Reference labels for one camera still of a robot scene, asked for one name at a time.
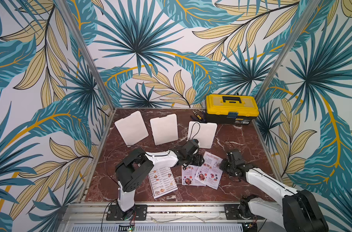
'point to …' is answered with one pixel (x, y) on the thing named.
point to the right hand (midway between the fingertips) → (221, 164)
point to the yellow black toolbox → (234, 109)
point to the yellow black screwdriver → (197, 115)
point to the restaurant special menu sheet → (209, 173)
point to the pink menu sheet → (188, 176)
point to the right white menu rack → (204, 133)
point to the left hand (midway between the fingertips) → (201, 162)
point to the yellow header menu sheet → (162, 182)
